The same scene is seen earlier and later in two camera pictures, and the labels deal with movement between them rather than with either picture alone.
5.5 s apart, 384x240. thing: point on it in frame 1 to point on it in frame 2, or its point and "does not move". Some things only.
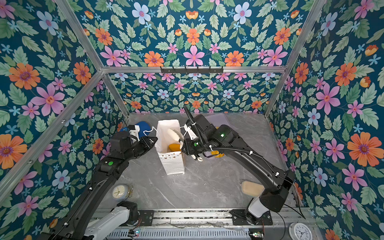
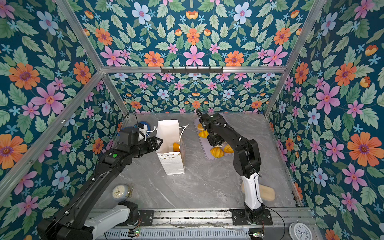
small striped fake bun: [216, 152] does not move
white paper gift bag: [173, 161] does not move
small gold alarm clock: [121, 192] does not move
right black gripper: [188, 149] to [212, 143]
